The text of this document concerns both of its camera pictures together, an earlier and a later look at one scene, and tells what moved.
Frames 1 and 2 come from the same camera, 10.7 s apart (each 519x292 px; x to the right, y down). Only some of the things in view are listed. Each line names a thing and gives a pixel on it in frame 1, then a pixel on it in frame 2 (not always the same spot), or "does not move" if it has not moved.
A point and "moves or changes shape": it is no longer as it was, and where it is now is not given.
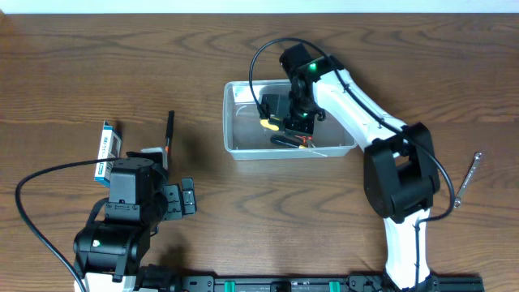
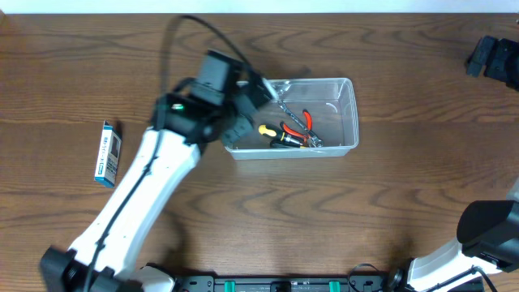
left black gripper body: x=178 y=199 → x=246 y=114
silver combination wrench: x=457 y=202 moves or changes shape
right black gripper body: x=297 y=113 → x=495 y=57
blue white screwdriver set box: x=110 y=148 does not move
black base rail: x=363 y=282 does not move
